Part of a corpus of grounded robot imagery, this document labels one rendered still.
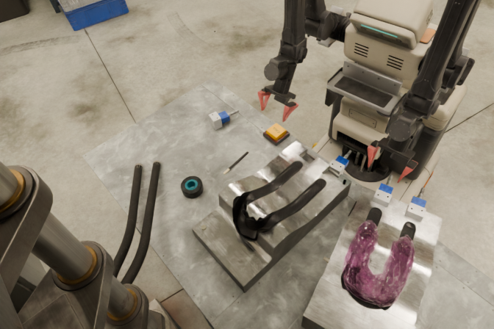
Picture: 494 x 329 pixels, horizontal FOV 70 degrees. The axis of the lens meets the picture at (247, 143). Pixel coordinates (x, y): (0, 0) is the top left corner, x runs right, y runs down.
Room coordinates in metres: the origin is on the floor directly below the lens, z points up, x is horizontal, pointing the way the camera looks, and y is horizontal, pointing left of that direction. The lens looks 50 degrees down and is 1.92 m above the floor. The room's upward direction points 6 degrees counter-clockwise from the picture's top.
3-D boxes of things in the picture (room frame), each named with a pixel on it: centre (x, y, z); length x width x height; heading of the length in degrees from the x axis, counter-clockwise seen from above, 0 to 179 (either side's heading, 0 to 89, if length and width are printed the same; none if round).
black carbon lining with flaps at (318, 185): (0.61, -0.08, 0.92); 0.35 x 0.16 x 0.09; 127
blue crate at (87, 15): (3.67, 1.46, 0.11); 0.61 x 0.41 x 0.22; 116
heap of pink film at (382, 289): (0.38, -0.35, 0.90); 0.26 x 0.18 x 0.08; 145
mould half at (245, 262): (0.61, -0.07, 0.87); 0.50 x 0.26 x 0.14; 127
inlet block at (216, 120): (1.10, 0.08, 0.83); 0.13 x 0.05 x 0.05; 115
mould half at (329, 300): (0.38, -0.35, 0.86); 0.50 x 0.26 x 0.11; 145
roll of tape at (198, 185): (0.75, 0.22, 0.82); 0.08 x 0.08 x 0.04
